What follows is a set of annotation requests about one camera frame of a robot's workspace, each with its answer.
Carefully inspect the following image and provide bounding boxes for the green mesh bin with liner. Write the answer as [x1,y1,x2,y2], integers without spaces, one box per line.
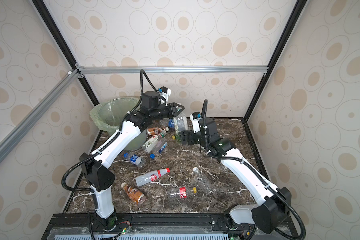
[90,97,139,136]

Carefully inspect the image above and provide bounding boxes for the clear ribbed bottle white cap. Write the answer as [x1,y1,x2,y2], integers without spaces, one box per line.
[193,167,215,194]

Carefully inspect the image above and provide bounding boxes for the clear bottle green cap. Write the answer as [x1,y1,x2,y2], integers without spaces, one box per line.
[173,113,189,135]

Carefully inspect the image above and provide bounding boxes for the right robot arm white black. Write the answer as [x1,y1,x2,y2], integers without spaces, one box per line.
[179,118,292,234]

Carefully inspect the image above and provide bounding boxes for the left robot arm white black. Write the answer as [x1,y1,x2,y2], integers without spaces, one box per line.
[83,87,185,219]

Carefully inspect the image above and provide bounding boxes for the brown Nescafe bottle near bin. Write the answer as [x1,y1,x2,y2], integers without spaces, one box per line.
[146,127,169,136]

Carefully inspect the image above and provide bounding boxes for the green soda bottle yellow cap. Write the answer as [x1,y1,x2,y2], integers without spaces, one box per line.
[172,135,182,143]

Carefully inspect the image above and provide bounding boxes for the Pocari Sweat clear bottle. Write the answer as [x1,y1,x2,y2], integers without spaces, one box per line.
[159,119,175,129]

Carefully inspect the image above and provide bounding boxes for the clear bottle blue cap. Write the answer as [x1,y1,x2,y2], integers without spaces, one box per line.
[150,138,168,160]

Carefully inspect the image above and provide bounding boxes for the white floral label bottle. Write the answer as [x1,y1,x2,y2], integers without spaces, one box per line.
[142,135,163,153]

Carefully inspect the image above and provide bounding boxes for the white bottle red cap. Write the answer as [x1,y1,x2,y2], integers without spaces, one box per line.
[135,168,170,187]

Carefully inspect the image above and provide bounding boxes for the small blue label water bottle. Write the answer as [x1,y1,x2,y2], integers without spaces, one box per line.
[123,153,146,167]

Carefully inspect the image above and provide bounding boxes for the clear cola bottle yellow cap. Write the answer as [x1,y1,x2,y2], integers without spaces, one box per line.
[167,186,198,200]

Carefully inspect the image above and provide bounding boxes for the brown Nescafe bottle front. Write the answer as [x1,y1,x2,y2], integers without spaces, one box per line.
[121,183,146,205]

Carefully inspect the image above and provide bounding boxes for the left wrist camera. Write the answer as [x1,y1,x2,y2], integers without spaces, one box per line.
[158,87,172,105]

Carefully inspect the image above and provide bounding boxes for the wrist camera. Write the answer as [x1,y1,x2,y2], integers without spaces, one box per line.
[158,87,172,105]
[190,112,201,134]

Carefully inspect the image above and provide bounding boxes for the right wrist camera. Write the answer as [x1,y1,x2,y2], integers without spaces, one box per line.
[190,112,201,134]

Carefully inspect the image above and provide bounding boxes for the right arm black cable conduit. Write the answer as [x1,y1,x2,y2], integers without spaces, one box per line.
[199,98,307,240]

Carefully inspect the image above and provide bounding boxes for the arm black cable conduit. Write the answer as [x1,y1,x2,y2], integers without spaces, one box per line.
[199,98,307,240]
[60,69,160,193]

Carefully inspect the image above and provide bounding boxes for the horizontal aluminium rail back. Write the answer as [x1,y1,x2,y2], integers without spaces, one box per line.
[78,66,268,74]

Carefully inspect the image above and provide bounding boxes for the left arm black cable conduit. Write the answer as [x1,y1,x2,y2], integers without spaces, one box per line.
[60,69,160,193]

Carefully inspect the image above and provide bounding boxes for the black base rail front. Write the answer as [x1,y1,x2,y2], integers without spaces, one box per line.
[42,213,283,240]

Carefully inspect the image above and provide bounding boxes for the diagonal aluminium rail left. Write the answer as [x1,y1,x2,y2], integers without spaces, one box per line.
[0,70,79,164]

